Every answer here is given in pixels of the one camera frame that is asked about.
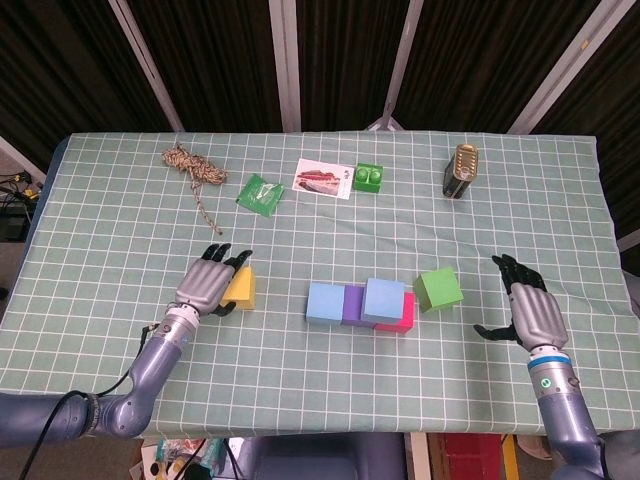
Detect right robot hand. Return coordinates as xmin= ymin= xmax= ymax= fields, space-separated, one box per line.
xmin=473 ymin=253 xmax=569 ymax=354

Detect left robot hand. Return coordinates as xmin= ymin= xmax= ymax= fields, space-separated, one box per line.
xmin=174 ymin=242 xmax=254 ymax=320

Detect yellow foam cube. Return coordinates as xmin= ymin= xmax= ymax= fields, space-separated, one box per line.
xmin=221 ymin=265 xmax=258 ymax=313

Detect green foam cube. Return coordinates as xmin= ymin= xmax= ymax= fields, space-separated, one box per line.
xmin=412 ymin=265 xmax=465 ymax=315

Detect light blue foam cube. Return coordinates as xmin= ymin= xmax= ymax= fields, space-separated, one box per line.
xmin=305 ymin=281 xmax=347 ymax=327

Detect purple foam cube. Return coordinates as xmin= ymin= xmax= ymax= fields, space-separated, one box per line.
xmin=341 ymin=285 xmax=377 ymax=329

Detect steel blue foam cube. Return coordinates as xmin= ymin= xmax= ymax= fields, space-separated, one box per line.
xmin=360 ymin=277 xmax=407 ymax=324

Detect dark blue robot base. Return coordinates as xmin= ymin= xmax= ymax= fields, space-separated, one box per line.
xmin=239 ymin=432 xmax=407 ymax=480

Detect green foil sachet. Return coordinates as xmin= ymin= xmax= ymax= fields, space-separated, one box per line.
xmin=235 ymin=172 xmax=286 ymax=218

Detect pink foam cube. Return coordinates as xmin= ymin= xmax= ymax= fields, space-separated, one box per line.
xmin=373 ymin=291 xmax=416 ymax=334

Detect green checked tablecloth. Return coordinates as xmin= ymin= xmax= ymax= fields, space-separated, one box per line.
xmin=0 ymin=130 xmax=640 ymax=436

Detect yellow vertical bar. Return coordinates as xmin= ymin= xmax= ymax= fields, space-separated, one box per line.
xmin=501 ymin=434 xmax=519 ymax=480

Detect red box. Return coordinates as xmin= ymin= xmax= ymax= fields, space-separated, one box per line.
xmin=439 ymin=433 xmax=506 ymax=480

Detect white picture card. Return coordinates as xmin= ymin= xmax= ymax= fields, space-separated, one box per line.
xmin=291 ymin=157 xmax=354 ymax=200

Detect pile of colourful packages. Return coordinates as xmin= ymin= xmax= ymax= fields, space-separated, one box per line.
xmin=139 ymin=437 xmax=236 ymax=480

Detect white table leg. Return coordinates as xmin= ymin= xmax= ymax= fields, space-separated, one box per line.
xmin=409 ymin=432 xmax=432 ymax=480

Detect green toy brick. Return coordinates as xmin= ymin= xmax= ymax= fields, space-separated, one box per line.
xmin=352 ymin=162 xmax=385 ymax=194

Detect black electronic box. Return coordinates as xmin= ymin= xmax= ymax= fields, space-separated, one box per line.
xmin=0 ymin=209 xmax=29 ymax=242

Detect dark pleated curtain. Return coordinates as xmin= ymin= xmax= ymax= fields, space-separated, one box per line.
xmin=0 ymin=0 xmax=640 ymax=241

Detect braided beige rope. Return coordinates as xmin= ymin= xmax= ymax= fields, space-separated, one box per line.
xmin=160 ymin=141 xmax=229 ymax=236

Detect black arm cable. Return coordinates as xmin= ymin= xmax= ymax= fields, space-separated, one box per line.
xmin=18 ymin=323 xmax=157 ymax=480
xmin=597 ymin=437 xmax=614 ymax=480

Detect black printed velcro strap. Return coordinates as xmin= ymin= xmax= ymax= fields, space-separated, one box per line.
xmin=84 ymin=393 xmax=105 ymax=435

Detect yellow and black cables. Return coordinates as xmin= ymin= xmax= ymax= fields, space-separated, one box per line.
xmin=0 ymin=169 xmax=44 ymax=201

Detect white metal frame post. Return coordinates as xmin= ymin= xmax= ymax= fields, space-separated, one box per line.
xmin=506 ymin=0 xmax=619 ymax=135
xmin=367 ymin=0 xmax=426 ymax=132
xmin=268 ymin=0 xmax=303 ymax=134
xmin=108 ymin=0 xmax=185 ymax=134

